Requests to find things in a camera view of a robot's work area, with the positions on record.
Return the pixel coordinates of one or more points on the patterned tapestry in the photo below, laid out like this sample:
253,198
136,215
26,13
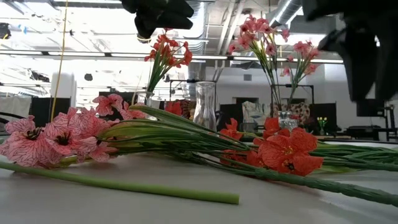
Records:
298,109

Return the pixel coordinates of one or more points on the textured narrow-neck glass vase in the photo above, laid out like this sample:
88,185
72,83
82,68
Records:
146,98

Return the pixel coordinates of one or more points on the round ribbed glass vase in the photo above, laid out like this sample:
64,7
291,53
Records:
287,123

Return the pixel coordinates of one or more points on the black partition panel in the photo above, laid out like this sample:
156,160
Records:
40,112

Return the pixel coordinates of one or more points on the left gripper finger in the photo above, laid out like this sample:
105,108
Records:
145,25
174,21

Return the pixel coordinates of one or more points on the red artificial flower bunch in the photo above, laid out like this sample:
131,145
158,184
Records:
289,152
231,130
164,51

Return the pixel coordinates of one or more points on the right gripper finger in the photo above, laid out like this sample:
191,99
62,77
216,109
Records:
388,62
360,62

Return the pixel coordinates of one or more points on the smooth tall glass vase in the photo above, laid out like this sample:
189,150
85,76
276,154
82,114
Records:
204,105

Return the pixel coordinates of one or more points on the pink yellow artificial tulip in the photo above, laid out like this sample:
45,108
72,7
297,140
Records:
124,186

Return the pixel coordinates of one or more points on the yellow flower bouquet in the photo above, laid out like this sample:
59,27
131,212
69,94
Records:
321,121

